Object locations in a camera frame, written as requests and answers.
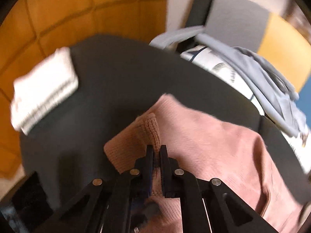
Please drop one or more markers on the white folded cloth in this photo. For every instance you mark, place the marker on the white folded cloth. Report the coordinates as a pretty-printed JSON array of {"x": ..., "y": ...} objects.
[{"x": 43, "y": 89}]

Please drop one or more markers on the black flat panel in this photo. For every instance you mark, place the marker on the black flat panel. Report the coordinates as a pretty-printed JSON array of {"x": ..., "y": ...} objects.
[{"x": 201, "y": 4}]

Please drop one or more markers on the pink knit sweater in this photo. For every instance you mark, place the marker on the pink knit sweater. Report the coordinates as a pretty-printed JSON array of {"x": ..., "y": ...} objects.
[{"x": 218, "y": 150}]

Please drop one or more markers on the light blue garment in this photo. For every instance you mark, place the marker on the light blue garment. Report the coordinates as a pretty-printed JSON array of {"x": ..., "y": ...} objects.
[{"x": 255, "y": 77}]

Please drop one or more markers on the dark object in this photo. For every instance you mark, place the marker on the dark object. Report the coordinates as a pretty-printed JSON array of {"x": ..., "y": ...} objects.
[{"x": 29, "y": 196}]

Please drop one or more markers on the black leather table mat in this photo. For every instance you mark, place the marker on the black leather table mat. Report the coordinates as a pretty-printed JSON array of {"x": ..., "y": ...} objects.
[{"x": 116, "y": 72}]

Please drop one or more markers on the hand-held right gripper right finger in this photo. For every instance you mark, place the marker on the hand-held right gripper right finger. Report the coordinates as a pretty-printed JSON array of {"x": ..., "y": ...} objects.
[{"x": 164, "y": 161}]

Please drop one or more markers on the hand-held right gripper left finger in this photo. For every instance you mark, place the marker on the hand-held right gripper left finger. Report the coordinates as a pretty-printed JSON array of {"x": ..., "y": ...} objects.
[{"x": 149, "y": 160}]

